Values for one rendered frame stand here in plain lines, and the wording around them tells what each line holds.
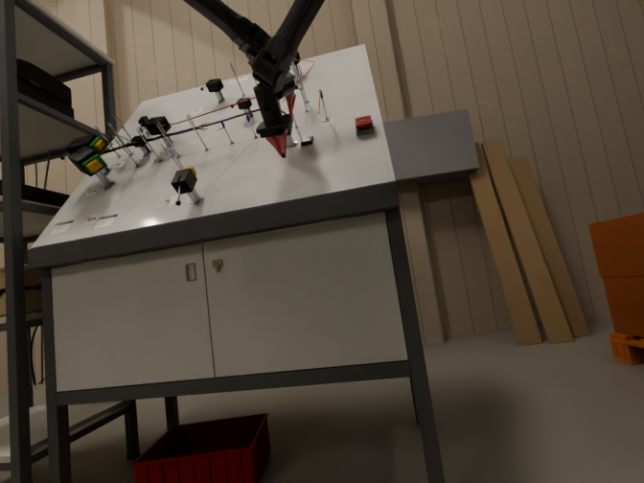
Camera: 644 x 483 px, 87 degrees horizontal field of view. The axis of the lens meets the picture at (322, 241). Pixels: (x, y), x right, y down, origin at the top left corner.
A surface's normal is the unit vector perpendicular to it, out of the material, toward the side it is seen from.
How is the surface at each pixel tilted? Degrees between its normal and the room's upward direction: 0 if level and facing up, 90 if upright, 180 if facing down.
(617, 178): 90
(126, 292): 90
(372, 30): 90
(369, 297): 90
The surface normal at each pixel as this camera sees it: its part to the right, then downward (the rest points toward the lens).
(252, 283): -0.19, -0.08
